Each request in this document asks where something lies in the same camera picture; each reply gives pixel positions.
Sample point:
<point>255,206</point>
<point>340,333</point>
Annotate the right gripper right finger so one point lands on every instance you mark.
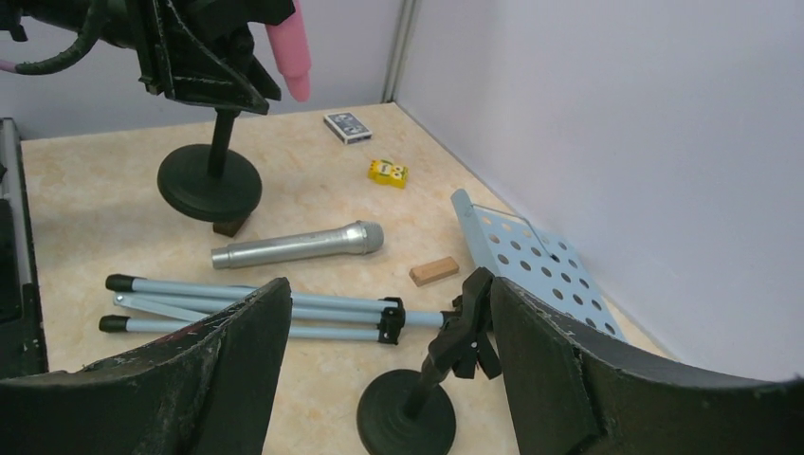
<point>572,389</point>

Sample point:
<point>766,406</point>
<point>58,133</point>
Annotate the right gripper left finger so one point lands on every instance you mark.
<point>207,388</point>

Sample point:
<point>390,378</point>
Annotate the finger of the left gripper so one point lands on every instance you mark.
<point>202,52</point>

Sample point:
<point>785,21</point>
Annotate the black stand of pink microphone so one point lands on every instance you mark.
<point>210,182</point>

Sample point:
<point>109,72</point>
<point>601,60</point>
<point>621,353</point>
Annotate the light blue music stand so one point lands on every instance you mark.
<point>504,243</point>

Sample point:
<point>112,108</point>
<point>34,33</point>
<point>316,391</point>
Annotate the black round microphone stand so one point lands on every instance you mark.
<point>408,412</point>

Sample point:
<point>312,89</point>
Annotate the grey microphone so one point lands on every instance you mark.
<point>357,238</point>

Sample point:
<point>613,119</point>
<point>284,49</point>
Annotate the pink microphone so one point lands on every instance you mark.
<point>291,53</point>

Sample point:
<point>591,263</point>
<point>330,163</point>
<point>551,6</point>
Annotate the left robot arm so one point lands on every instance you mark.
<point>91,21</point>

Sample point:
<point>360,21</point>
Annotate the dark brown wooden block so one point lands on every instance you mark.
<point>229,228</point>

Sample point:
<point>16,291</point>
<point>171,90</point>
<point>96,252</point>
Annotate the small grey picture card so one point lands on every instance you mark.
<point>347,127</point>

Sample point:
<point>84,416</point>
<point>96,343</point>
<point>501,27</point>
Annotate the small wooden block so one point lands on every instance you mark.
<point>434,271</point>

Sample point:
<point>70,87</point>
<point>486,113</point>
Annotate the yellow owl toy block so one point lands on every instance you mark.
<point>385,172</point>

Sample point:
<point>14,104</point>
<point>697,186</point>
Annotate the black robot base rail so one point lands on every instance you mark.
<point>23,340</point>

